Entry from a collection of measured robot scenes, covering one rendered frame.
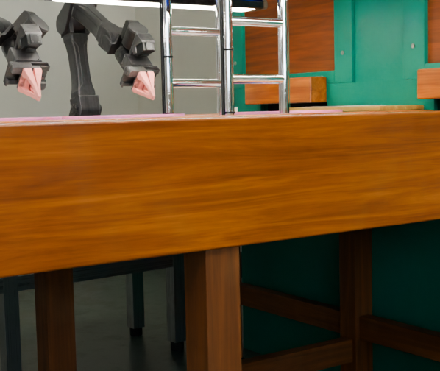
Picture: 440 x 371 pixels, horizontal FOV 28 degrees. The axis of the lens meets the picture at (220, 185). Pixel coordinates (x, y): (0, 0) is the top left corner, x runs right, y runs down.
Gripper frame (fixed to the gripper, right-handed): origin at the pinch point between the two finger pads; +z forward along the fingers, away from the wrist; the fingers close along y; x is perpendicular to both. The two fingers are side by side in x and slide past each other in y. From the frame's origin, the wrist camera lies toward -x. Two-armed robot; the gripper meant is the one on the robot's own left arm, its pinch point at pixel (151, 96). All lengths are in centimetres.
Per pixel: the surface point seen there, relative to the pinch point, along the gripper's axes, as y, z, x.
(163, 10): -14.5, 11.8, -34.5
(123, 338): 20, 8, 100
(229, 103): -14, 44, -34
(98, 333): 16, -1, 108
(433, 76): 35, 49, -45
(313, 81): 36.7, 16.1, -17.5
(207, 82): -3.3, 22.5, -22.3
